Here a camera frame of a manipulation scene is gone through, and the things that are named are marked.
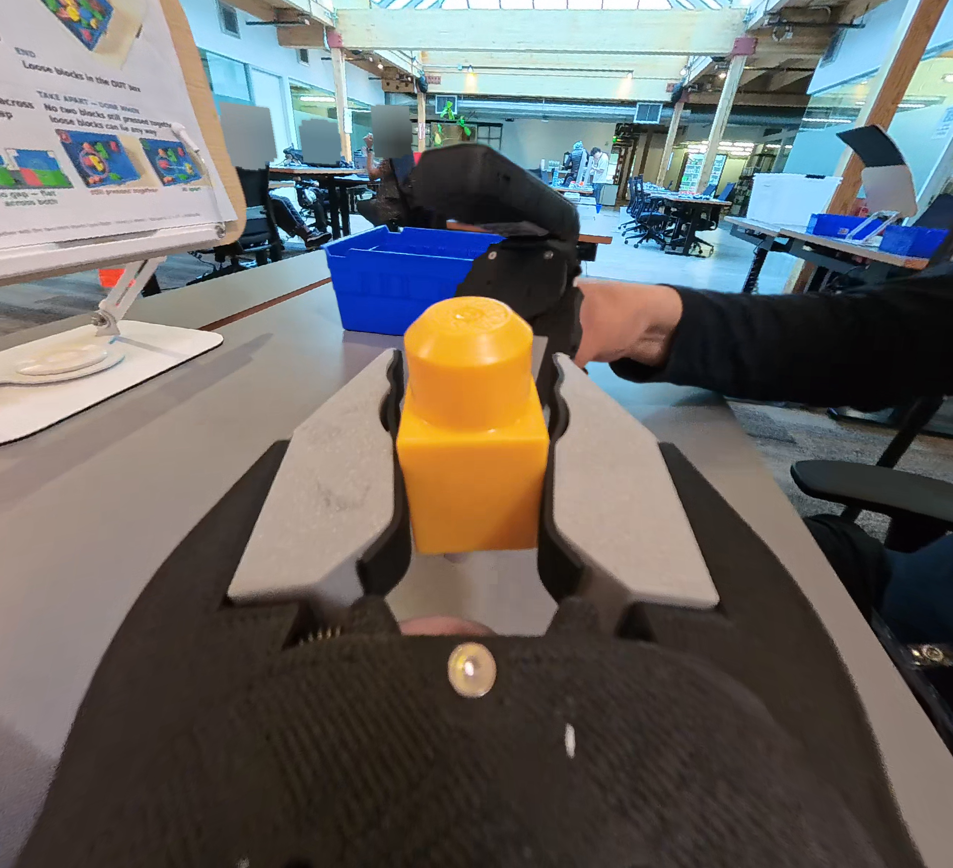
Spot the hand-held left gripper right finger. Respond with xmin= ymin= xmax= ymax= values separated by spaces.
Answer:
xmin=538 ymin=353 xmax=721 ymax=636

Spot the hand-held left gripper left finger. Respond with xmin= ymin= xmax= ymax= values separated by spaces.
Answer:
xmin=225 ymin=349 xmax=412 ymax=610

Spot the blue plastic bin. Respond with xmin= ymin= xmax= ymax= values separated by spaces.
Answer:
xmin=324 ymin=225 xmax=507 ymax=336

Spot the orange single-stud block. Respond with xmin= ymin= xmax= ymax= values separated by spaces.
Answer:
xmin=396 ymin=296 xmax=550 ymax=554

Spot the person's right hand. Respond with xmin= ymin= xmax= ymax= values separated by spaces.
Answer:
xmin=573 ymin=278 xmax=683 ymax=369

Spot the grey chair armrest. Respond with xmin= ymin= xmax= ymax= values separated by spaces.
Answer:
xmin=791 ymin=460 xmax=953 ymax=521

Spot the white storage box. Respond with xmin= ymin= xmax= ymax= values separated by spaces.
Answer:
xmin=747 ymin=172 xmax=842 ymax=229

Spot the printed instruction sheet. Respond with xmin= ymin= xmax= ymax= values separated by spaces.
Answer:
xmin=0 ymin=0 xmax=228 ymax=251

